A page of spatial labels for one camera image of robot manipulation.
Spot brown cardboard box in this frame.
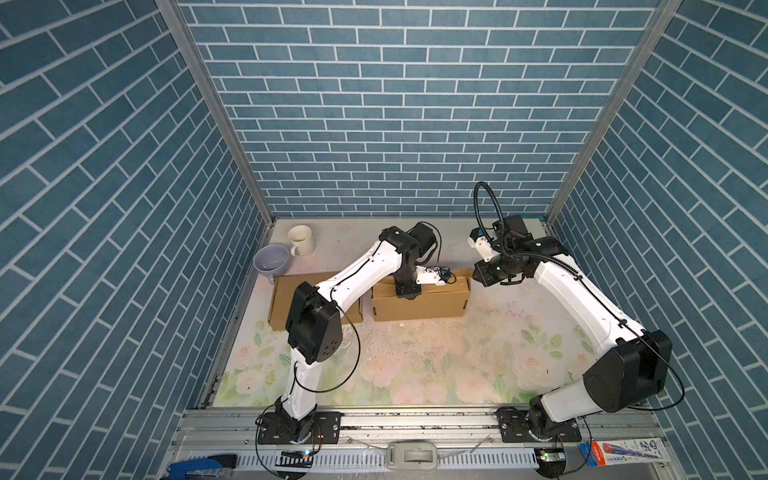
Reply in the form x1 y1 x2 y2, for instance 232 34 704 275
268 272 371 332
372 268 472 322

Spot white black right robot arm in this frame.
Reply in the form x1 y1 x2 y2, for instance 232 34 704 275
468 228 677 441

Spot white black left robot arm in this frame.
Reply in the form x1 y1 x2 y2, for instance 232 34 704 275
274 221 445 443

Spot white red blue tube box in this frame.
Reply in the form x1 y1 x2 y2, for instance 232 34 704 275
579 438 671 467

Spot cream ceramic mug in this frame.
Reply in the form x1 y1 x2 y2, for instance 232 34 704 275
287 225 315 257

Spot lavender ceramic bowl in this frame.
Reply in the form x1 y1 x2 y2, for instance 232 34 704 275
252 244 292 284

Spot blue black tool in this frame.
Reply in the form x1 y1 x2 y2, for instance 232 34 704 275
163 454 238 480

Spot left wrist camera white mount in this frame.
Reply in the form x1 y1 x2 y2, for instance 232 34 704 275
416 266 457 286

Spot grey plastic clamp handle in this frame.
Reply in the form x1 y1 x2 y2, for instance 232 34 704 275
386 441 439 471

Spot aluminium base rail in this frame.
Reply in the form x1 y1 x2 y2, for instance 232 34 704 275
160 406 684 479

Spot aluminium corner post left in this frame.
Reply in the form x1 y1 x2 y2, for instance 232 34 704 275
156 0 275 228

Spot aluminium corner post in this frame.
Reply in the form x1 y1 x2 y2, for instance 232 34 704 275
156 0 275 228
545 0 682 227

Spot aluminium corner post right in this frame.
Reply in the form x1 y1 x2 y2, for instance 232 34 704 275
545 0 682 227

